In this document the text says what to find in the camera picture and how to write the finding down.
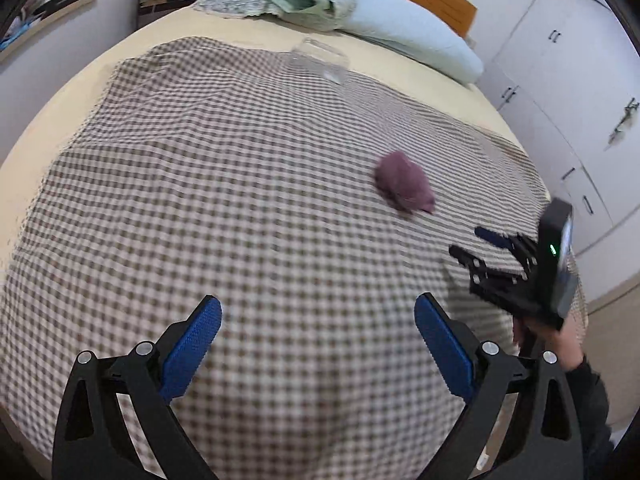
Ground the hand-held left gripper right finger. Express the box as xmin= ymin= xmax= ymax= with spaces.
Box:
xmin=414 ymin=292 xmax=585 ymax=480

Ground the person's right hand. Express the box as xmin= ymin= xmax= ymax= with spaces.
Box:
xmin=512 ymin=310 xmax=585 ymax=372

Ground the person's right forearm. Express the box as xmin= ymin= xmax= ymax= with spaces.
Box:
xmin=562 ymin=355 xmax=617 ymax=461

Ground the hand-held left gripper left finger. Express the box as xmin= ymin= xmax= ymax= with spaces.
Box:
xmin=51 ymin=296 xmax=222 ymax=480

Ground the brown checkered blanket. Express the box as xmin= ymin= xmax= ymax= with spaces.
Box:
xmin=0 ymin=36 xmax=588 ymax=480

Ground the purple wad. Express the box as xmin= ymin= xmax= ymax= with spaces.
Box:
xmin=375 ymin=150 xmax=437 ymax=215

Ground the clear plastic container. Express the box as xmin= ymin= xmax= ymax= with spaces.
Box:
xmin=289 ymin=36 xmax=350 ymax=85

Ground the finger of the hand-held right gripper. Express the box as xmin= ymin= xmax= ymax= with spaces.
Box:
xmin=449 ymin=244 xmax=531 ymax=306
xmin=475 ymin=226 xmax=540 ymax=266

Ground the light blue pillow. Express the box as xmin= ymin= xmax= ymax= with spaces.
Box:
xmin=340 ymin=0 xmax=485 ymax=86

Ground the white wardrobe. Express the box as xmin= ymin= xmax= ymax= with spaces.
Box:
xmin=470 ymin=0 xmax=640 ymax=306

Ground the beige windowsill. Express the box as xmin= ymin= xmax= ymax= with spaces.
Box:
xmin=0 ymin=0 xmax=101 ymax=63

